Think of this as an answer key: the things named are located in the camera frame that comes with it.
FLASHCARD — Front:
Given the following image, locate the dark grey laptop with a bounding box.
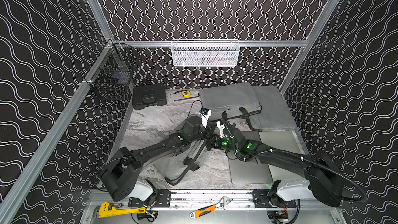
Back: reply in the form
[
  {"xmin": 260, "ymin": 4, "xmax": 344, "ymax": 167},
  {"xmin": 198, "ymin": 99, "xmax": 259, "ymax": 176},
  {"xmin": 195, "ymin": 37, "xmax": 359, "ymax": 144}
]
[{"xmin": 228, "ymin": 131, "xmax": 274, "ymax": 185}]

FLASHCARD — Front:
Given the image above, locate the silver laptop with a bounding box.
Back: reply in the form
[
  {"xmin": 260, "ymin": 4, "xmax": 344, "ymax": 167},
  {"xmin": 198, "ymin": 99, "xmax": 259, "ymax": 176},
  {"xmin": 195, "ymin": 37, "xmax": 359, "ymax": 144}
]
[{"xmin": 259, "ymin": 131, "xmax": 308, "ymax": 183}]

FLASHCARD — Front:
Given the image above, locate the grey zippered laptop bag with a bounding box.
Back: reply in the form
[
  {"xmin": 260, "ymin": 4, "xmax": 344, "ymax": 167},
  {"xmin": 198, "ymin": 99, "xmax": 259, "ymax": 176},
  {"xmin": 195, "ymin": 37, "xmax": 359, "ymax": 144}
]
[{"xmin": 249, "ymin": 86, "xmax": 296, "ymax": 131}]

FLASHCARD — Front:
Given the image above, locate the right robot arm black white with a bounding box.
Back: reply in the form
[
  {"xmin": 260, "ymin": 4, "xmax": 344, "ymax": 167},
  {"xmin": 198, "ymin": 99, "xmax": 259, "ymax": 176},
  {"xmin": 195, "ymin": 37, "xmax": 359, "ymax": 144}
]
[{"xmin": 218, "ymin": 119, "xmax": 368, "ymax": 207}]

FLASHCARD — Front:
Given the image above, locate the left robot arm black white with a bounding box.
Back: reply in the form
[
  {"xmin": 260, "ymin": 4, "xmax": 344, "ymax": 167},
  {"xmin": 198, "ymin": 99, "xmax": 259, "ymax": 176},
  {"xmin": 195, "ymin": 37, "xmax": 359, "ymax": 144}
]
[{"xmin": 98, "ymin": 115, "xmax": 216, "ymax": 201}]

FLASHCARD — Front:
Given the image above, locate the black hex key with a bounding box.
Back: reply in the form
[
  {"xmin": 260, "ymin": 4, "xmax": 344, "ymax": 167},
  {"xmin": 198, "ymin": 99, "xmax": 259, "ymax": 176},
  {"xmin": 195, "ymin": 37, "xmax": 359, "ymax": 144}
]
[{"xmin": 174, "ymin": 93, "xmax": 200, "ymax": 102}]

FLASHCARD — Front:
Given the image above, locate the yellow tape measure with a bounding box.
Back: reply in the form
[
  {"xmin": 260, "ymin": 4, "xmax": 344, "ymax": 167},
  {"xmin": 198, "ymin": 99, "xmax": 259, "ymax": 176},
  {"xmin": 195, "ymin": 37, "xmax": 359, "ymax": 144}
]
[{"xmin": 174, "ymin": 90, "xmax": 191, "ymax": 97}]

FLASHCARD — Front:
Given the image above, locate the black plastic tool case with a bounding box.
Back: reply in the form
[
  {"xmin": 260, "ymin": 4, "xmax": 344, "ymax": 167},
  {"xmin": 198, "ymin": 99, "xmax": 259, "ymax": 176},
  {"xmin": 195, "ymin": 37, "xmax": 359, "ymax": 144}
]
[{"xmin": 132, "ymin": 84, "xmax": 167, "ymax": 110}]

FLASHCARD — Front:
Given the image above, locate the orange adjustable wrench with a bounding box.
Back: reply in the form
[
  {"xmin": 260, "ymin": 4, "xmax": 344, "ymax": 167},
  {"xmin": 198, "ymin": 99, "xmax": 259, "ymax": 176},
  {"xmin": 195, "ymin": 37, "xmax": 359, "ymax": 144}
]
[{"xmin": 190, "ymin": 196, "xmax": 232, "ymax": 219}]

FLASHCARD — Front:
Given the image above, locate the yellow pipe wrench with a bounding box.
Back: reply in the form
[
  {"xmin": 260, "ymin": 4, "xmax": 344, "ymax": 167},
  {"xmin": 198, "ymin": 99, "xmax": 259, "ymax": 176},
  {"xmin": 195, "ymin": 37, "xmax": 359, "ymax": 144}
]
[{"xmin": 95, "ymin": 202, "xmax": 146, "ymax": 219}]

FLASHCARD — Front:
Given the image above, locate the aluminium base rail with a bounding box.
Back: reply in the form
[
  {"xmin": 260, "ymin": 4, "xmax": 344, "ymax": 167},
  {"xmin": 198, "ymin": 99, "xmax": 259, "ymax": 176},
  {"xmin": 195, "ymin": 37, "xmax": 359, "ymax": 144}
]
[{"xmin": 128, "ymin": 189, "xmax": 297, "ymax": 211}]

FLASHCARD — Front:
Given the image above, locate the white wire mesh basket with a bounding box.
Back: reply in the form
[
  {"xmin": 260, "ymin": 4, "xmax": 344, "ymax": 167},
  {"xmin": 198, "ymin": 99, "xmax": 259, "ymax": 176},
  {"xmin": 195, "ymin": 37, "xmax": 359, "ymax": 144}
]
[{"xmin": 171, "ymin": 39, "xmax": 240, "ymax": 67}]

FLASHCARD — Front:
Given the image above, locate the black wire basket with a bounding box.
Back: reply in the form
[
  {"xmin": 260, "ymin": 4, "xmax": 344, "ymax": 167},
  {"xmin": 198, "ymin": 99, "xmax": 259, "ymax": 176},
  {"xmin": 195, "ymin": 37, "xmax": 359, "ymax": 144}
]
[{"xmin": 88, "ymin": 43, "xmax": 142, "ymax": 101}]

